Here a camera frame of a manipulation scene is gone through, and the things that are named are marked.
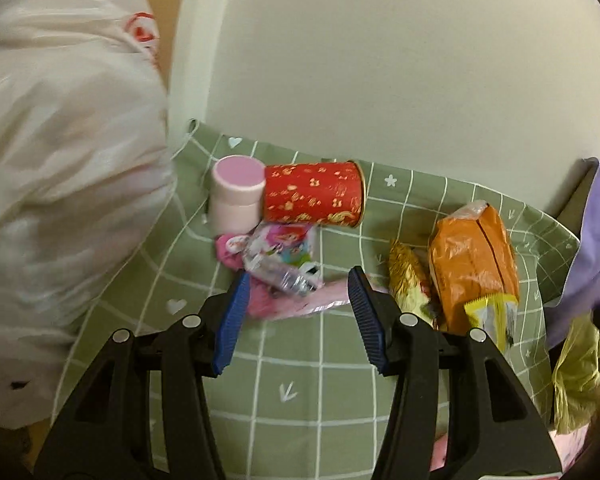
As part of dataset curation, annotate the colourful cartoon snack wrapper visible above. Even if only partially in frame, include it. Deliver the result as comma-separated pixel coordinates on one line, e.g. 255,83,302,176
240,222,326,299

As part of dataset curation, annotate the pale pink ribbed packet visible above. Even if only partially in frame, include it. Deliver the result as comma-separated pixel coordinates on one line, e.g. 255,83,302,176
274,280,391,322

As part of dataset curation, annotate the red can with gold print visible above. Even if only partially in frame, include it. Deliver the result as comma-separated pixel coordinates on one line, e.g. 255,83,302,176
262,160,366,229

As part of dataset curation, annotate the white plastic bag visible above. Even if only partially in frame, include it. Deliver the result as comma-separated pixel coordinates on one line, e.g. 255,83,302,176
0,0,177,431

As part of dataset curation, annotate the orange snack bag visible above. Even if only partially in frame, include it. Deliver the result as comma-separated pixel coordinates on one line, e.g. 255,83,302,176
427,200,521,336

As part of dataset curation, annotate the purple cloth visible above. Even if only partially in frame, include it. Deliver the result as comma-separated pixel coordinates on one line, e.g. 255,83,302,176
542,157,600,351

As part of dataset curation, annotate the small yellow wrapper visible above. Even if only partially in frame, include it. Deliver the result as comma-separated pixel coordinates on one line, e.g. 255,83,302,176
462,292,521,356

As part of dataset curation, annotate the pink jar with lid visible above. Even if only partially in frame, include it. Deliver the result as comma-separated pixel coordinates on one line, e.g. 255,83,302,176
209,155,266,236

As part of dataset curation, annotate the green checked tablecloth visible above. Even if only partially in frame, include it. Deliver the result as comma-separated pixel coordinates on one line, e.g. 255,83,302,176
45,119,581,480

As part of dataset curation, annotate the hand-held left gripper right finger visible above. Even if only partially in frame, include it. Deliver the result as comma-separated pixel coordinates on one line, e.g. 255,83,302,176
346,265,563,480

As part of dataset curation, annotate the yellow-green plastic bag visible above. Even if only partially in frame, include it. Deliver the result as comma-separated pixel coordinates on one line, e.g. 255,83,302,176
550,310,600,436

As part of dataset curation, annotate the gold and yellow snack packet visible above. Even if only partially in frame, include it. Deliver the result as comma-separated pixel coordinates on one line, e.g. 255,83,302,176
387,240,439,329

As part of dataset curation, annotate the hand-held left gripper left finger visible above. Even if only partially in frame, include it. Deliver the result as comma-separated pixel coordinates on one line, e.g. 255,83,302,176
34,270,251,480

